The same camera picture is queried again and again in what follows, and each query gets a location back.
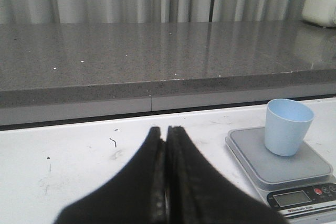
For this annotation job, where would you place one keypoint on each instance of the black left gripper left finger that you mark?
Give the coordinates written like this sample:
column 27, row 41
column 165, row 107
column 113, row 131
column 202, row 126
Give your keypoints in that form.
column 136, row 194

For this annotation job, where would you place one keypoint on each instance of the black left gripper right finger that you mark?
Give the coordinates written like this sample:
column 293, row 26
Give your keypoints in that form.
column 198, row 193

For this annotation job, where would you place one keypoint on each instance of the light blue plastic cup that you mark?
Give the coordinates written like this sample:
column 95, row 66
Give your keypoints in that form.
column 287, row 122

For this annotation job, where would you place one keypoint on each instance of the silver digital kitchen scale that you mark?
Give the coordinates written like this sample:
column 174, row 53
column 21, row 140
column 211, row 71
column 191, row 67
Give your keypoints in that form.
column 300, row 187

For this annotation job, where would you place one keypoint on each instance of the grey stone counter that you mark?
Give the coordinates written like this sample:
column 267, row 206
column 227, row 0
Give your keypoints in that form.
column 56, row 72

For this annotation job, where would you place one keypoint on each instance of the white appliance on counter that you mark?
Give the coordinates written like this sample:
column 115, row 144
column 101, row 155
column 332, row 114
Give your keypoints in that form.
column 319, row 12

